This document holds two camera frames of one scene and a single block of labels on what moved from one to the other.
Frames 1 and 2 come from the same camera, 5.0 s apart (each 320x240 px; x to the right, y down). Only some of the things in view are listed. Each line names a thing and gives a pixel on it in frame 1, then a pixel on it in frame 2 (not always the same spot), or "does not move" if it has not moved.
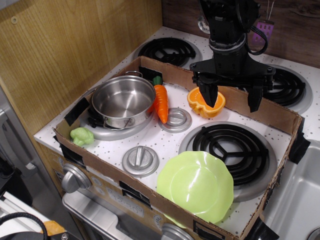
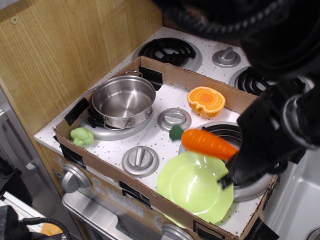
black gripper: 233,67 to 265,148
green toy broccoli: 82,136 does not move
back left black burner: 175,51 does not move
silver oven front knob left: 73,179 does not move
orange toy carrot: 161,103 to 204,143
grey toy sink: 294,208 does not move
